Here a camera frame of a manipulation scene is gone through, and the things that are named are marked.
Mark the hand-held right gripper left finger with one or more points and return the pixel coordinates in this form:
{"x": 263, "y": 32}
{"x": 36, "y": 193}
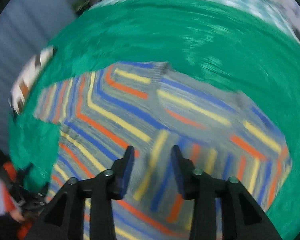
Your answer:
{"x": 126, "y": 172}

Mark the striped knit sweater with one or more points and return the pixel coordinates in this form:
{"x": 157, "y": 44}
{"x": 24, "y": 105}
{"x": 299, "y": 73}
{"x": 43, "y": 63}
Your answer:
{"x": 130, "y": 110}

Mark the white brown patterned pillow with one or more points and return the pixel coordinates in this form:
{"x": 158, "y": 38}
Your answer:
{"x": 27, "y": 80}

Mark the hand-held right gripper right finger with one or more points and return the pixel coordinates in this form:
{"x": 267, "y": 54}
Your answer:
{"x": 178, "y": 172}

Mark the green blanket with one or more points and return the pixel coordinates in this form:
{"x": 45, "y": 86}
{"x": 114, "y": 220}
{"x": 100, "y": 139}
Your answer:
{"x": 165, "y": 30}

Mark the grey curtain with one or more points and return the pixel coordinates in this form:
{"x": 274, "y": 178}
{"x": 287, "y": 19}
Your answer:
{"x": 15, "y": 42}

